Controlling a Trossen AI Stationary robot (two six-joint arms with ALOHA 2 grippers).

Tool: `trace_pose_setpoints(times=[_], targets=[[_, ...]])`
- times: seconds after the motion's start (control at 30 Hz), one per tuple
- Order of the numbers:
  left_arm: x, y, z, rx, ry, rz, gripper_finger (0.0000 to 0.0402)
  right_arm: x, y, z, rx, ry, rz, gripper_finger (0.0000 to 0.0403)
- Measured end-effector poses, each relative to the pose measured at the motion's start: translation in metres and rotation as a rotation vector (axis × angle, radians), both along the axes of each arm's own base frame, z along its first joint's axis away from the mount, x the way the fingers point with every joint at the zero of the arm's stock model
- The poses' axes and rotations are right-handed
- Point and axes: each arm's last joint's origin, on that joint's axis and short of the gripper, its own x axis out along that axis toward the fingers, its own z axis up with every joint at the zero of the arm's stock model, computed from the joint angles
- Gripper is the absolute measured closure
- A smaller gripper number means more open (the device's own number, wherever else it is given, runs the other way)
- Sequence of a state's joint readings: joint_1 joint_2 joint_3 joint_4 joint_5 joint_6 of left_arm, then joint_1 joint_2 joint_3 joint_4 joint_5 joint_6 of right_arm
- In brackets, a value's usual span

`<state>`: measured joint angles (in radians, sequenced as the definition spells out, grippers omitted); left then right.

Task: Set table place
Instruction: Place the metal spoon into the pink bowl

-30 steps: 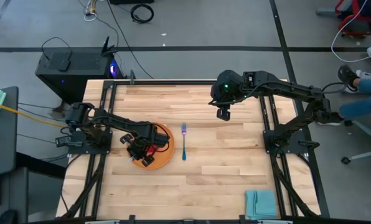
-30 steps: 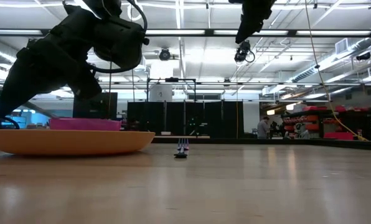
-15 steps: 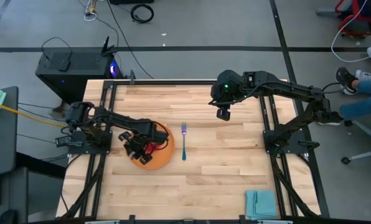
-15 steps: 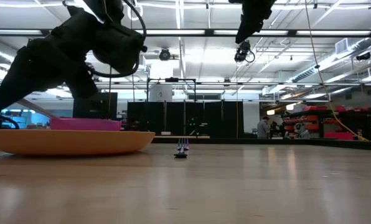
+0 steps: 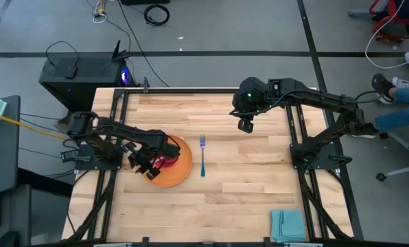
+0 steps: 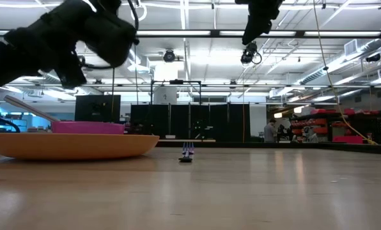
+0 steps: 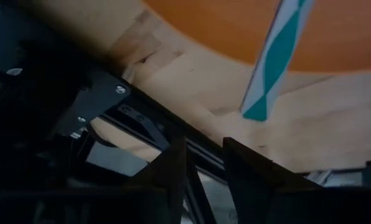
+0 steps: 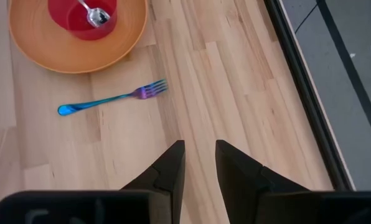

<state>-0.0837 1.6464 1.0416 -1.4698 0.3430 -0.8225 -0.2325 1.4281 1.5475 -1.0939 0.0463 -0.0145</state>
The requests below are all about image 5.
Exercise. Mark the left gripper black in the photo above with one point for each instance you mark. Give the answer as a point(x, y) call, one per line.
point(148, 154)

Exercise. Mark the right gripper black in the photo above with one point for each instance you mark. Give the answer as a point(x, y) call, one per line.
point(250, 97)

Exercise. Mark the pink plastic cup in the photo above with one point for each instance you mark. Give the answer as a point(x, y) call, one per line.
point(168, 162)

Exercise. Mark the orange plastic plate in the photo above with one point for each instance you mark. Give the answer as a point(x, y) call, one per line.
point(178, 171)

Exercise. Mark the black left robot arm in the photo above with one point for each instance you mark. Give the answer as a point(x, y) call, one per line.
point(122, 132)

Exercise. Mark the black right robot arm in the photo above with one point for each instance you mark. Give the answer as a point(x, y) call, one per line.
point(328, 99)

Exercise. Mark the iridescent blue purple fork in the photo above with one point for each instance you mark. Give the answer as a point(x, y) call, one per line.
point(202, 154)

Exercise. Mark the black power adapter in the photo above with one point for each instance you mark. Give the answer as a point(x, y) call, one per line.
point(75, 156)

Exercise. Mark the black computer tower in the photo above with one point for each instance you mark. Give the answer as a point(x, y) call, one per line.
point(88, 85)

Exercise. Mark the teal folded cloth napkin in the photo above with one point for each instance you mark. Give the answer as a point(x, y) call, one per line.
point(288, 224)

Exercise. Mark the black wifi antenna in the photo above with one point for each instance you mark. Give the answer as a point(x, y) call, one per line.
point(117, 51)

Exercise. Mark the person's black shoe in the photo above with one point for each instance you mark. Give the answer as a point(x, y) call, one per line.
point(364, 136)
point(381, 85)

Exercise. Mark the black side desk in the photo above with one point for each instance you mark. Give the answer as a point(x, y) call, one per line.
point(0, 154)

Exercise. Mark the black computer mouse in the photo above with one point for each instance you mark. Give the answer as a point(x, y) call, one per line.
point(7, 239)

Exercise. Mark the red and black chair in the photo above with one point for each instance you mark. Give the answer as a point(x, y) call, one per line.
point(395, 25)

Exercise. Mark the black aluminium table frame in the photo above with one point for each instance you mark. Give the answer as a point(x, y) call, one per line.
point(204, 91)

